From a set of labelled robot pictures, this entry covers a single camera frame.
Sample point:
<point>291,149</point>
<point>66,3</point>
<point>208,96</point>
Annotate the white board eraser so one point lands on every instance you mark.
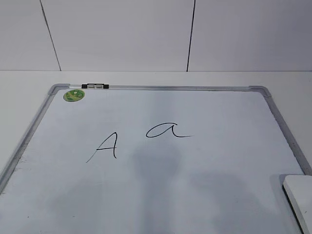
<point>298,190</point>

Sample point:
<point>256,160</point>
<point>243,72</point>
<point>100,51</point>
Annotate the black silver hanging clip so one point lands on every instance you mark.
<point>94,86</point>

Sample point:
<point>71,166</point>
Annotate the round green sticker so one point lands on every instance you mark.
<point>74,95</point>

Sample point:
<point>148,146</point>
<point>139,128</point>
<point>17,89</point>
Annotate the white board with aluminium frame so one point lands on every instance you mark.
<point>153,160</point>

